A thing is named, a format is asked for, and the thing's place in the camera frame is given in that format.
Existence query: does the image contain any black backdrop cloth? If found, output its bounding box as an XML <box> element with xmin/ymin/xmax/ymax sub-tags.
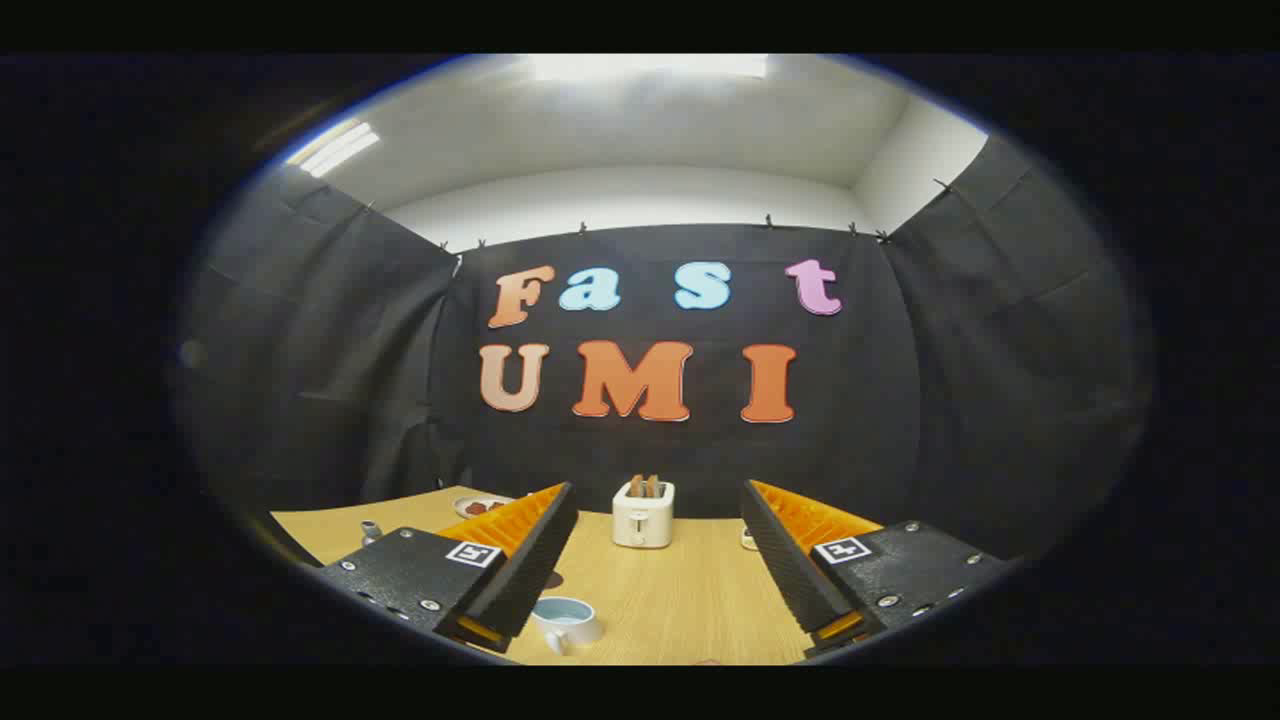
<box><xmin>175</xmin><ymin>135</ymin><xmax>1151</xmax><ymax>581</ymax></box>

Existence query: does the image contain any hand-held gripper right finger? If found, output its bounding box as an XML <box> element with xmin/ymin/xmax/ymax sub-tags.
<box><xmin>740</xmin><ymin>479</ymin><xmax>1011</xmax><ymax>659</ymax></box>

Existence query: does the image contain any white toaster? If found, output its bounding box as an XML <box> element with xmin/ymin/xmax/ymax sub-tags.
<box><xmin>612</xmin><ymin>478</ymin><xmax>676</xmax><ymax>549</ymax></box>

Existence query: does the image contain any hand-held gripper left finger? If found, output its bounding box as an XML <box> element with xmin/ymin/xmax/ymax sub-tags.
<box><xmin>318</xmin><ymin>482</ymin><xmax>581</xmax><ymax>656</ymax></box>

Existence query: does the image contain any wooden table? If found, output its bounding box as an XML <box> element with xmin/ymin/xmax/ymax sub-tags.
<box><xmin>270</xmin><ymin>486</ymin><xmax>886</xmax><ymax>666</ymax></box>

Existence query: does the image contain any white cup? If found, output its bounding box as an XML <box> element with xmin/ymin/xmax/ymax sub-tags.
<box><xmin>530</xmin><ymin>597</ymin><xmax>604</xmax><ymax>656</ymax></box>

